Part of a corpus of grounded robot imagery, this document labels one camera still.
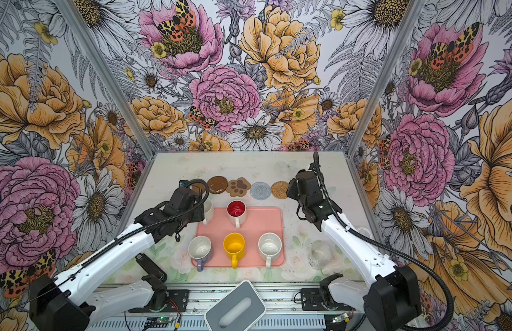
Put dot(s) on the woven wicker round coaster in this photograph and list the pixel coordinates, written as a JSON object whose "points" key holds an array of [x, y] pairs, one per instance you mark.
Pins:
{"points": [[279, 189]]}

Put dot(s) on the aluminium front rail frame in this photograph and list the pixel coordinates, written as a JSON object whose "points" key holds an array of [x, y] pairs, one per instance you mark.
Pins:
{"points": [[391, 312]]}

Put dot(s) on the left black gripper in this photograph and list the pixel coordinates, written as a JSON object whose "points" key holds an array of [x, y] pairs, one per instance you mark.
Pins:
{"points": [[198, 212]]}

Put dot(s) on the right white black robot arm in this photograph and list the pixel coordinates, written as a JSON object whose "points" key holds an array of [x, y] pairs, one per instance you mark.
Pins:
{"points": [[371, 258]]}

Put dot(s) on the white mug red inside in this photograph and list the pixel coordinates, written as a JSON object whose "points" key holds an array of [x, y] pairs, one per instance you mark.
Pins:
{"points": [[237, 213]]}

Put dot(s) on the glossy brown round coaster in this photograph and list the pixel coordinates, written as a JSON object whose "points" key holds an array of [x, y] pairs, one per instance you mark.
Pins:
{"points": [[217, 184]]}

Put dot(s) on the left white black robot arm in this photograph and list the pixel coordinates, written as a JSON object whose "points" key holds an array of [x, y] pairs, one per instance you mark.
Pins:
{"points": [[47, 294]]}

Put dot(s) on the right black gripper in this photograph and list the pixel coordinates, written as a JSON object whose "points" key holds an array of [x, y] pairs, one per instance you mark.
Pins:
{"points": [[291, 189]]}

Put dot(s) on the clear glass cup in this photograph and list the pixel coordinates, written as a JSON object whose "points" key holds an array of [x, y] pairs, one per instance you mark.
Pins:
{"points": [[320, 255]]}

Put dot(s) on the white mug purple handle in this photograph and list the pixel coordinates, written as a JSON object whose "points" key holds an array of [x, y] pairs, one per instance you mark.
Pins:
{"points": [[201, 252]]}

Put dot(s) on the brown paw print coaster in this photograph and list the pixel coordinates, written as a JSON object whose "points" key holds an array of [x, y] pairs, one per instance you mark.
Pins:
{"points": [[238, 187]]}

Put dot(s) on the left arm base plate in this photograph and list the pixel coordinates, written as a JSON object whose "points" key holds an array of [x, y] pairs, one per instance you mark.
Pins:
{"points": [[169, 301]]}

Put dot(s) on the white mug off tray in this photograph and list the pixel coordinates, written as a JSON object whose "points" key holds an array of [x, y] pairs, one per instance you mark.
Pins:
{"points": [[209, 212]]}

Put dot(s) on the pink rectangular tray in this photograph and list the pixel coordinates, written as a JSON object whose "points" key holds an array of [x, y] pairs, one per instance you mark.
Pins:
{"points": [[223, 235]]}

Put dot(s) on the green circuit board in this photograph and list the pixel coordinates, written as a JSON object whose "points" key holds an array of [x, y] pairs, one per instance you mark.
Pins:
{"points": [[157, 322]]}

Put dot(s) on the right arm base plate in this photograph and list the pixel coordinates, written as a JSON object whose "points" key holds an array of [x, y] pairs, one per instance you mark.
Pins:
{"points": [[312, 300]]}

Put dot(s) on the grey blue round coaster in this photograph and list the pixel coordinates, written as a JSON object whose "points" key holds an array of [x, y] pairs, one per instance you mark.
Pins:
{"points": [[260, 191]]}

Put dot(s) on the yellow mug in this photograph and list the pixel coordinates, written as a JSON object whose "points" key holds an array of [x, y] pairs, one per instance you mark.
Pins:
{"points": [[234, 245]]}

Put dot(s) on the black rectangular remote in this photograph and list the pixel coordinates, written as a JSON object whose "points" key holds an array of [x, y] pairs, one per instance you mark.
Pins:
{"points": [[150, 267]]}

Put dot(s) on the matte brown round coaster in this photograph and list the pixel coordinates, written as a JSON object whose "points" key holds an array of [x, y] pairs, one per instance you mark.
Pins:
{"points": [[199, 188]]}

